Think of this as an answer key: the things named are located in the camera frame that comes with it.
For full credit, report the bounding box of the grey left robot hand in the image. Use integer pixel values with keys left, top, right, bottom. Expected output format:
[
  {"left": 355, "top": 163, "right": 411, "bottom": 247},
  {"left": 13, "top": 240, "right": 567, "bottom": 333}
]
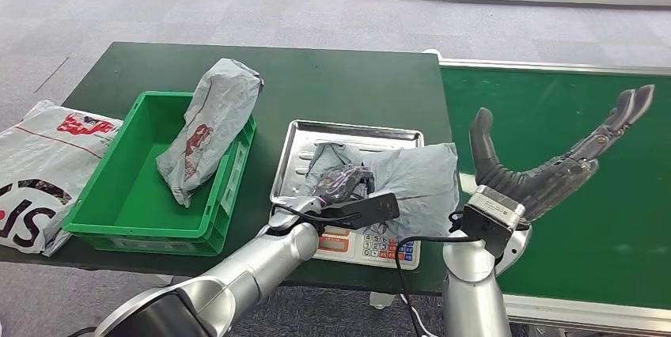
[{"left": 314, "top": 165, "right": 377, "bottom": 205}]

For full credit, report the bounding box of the dark green table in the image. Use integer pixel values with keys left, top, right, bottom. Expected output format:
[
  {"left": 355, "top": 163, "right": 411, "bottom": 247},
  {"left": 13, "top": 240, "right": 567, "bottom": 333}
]
[{"left": 0, "top": 42, "right": 455, "bottom": 297}]

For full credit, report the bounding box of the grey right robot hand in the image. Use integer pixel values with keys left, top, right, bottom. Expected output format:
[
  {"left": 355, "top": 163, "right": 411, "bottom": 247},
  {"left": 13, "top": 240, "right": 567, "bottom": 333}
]
[{"left": 468, "top": 84, "right": 656, "bottom": 224}]

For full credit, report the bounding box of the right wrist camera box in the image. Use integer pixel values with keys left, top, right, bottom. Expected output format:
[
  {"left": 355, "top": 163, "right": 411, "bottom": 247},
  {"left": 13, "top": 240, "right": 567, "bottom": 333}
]
[{"left": 461, "top": 184, "right": 527, "bottom": 260}]

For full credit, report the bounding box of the tall grey red-print mailer package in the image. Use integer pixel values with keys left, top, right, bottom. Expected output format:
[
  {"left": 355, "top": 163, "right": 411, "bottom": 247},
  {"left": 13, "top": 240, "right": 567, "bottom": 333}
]
[{"left": 155, "top": 58, "right": 265, "bottom": 209}]

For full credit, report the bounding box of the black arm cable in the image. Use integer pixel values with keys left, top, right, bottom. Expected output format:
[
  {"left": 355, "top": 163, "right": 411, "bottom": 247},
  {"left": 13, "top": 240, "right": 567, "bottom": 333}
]
[
  {"left": 271, "top": 202, "right": 364, "bottom": 232},
  {"left": 393, "top": 210, "right": 484, "bottom": 337}
]

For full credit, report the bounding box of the large white red-black print bag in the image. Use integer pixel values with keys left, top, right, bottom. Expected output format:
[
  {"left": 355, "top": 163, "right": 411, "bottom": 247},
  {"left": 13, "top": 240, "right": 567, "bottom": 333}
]
[{"left": 0, "top": 100, "right": 125, "bottom": 259}]

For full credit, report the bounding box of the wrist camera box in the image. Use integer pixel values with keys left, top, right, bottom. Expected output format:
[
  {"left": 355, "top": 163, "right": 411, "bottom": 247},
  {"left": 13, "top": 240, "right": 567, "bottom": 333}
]
[
  {"left": 461, "top": 184, "right": 527, "bottom": 260},
  {"left": 318, "top": 192, "right": 401, "bottom": 231}
]

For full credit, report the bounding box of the white cable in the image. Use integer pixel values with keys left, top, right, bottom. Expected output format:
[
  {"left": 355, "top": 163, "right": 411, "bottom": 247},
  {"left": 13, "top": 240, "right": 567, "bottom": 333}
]
[{"left": 400, "top": 294, "right": 437, "bottom": 337}]

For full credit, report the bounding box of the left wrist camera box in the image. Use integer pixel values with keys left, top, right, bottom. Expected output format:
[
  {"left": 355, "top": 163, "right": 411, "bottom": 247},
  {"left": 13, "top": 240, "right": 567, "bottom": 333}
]
[{"left": 318, "top": 192, "right": 401, "bottom": 231}]

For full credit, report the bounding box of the white scale with steel tray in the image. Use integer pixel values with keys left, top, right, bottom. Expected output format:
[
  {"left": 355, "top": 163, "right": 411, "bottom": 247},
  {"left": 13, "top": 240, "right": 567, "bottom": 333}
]
[{"left": 269, "top": 119, "right": 426, "bottom": 271}]

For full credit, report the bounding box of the green plastic bin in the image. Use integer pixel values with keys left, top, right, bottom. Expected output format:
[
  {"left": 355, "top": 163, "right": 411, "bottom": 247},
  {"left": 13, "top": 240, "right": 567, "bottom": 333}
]
[{"left": 62, "top": 90, "right": 258, "bottom": 258}]

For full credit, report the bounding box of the green conveyor belt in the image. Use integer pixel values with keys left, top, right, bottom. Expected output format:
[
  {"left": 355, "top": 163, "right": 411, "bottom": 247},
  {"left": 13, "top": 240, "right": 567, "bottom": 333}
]
[{"left": 423, "top": 48, "right": 671, "bottom": 334}]

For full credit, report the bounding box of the white table foot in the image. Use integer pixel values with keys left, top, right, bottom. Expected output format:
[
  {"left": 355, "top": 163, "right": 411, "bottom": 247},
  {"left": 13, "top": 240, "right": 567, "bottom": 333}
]
[{"left": 369, "top": 292, "right": 397, "bottom": 311}]

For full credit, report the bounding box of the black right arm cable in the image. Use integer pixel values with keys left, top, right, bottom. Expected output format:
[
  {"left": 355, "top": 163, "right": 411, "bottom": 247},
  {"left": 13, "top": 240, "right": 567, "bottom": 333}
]
[{"left": 393, "top": 210, "right": 484, "bottom": 337}]

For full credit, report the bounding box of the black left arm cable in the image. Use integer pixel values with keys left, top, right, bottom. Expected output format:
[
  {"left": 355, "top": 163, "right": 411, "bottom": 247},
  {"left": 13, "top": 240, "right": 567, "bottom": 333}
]
[{"left": 271, "top": 202, "right": 364, "bottom": 232}]

